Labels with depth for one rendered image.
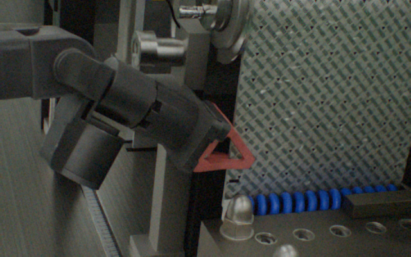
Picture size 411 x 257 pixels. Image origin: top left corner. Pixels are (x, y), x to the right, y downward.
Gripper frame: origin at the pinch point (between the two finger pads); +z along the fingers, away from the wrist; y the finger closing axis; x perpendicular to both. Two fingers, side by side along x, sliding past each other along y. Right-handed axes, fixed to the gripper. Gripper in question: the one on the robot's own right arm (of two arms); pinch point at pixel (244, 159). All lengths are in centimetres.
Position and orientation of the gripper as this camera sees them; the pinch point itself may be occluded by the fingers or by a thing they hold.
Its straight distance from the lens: 87.9
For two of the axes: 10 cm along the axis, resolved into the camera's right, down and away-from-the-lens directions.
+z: 7.6, 4.2, 4.9
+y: 3.2, 4.1, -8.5
